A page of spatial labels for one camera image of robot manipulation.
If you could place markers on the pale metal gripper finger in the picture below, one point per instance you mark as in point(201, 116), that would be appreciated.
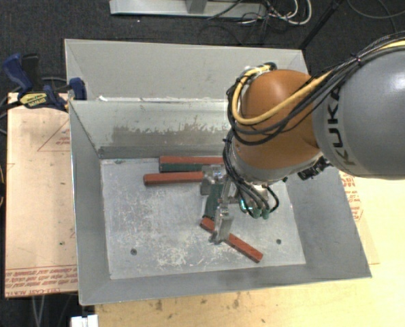
point(218, 227)
point(227, 228)

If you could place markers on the grey metal bin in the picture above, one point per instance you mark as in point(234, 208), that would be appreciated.
point(161, 223)

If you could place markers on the dark green flat block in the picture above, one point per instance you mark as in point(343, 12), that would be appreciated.
point(181, 167)
point(211, 203)

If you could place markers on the red-brown flat block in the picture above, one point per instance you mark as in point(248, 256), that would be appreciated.
point(244, 247)
point(188, 159)
point(173, 178)

